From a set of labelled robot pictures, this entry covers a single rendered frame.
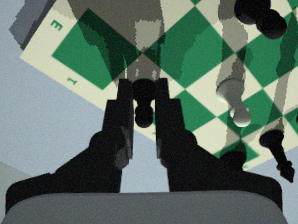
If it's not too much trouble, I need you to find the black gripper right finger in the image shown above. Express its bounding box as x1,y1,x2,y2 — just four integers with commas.
155,78,283,213

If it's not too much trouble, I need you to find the green and cream chessboard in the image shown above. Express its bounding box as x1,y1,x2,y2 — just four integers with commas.
20,0,298,171

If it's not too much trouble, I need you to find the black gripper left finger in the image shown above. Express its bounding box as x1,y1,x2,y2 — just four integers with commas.
5,78,134,215

